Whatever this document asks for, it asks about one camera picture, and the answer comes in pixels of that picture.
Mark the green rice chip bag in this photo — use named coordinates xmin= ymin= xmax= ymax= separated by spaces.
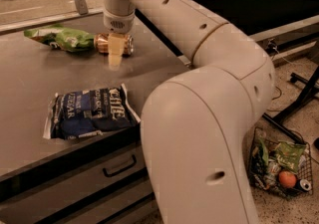
xmin=24 ymin=24 xmax=95 ymax=53

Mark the black stand base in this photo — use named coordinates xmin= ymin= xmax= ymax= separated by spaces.
xmin=262 ymin=66 xmax=319 ymax=144

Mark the red apple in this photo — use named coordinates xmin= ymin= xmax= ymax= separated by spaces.
xmin=278 ymin=171 xmax=297 ymax=188

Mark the blue kettle chip bag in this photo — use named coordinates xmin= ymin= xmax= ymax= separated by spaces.
xmin=43 ymin=84 xmax=141 ymax=140

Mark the orange soda can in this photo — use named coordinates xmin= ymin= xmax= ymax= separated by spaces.
xmin=94 ymin=33 xmax=135 ymax=57

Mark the grey drawer with black handle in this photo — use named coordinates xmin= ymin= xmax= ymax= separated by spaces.
xmin=0 ymin=143 xmax=157 ymax=224

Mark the green snack bag in basket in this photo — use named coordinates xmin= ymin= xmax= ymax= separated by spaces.
xmin=274 ymin=141 xmax=306 ymax=173

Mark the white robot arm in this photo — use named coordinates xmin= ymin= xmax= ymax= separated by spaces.
xmin=104 ymin=0 xmax=275 ymax=224

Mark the blue can in basket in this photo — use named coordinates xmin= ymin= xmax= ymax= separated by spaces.
xmin=295 ymin=179 xmax=312 ymax=192

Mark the black wire basket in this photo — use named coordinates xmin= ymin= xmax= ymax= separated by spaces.
xmin=247 ymin=127 xmax=313 ymax=200

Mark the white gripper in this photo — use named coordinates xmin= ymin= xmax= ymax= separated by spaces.
xmin=103 ymin=10 xmax=135 ymax=69

